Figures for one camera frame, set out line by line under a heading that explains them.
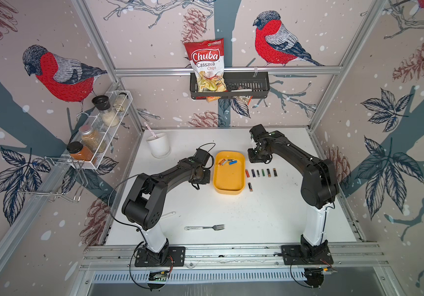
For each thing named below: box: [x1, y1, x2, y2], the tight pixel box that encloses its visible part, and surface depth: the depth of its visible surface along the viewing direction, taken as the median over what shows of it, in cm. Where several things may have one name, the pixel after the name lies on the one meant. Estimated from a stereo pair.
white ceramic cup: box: [146, 133, 171, 159], surface depth 104 cm
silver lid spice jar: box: [78, 124, 107, 153], surface depth 66 cm
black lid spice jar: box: [91, 94, 120, 128], surface depth 76 cm
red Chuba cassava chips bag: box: [183, 38, 228, 92], surface depth 85 cm
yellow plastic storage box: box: [213, 151, 246, 195], surface depth 101 cm
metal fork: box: [184, 223, 225, 231], surface depth 83 cm
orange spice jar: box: [66, 141, 94, 162], surface depth 62 cm
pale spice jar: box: [113, 92, 129, 112], surface depth 87 cm
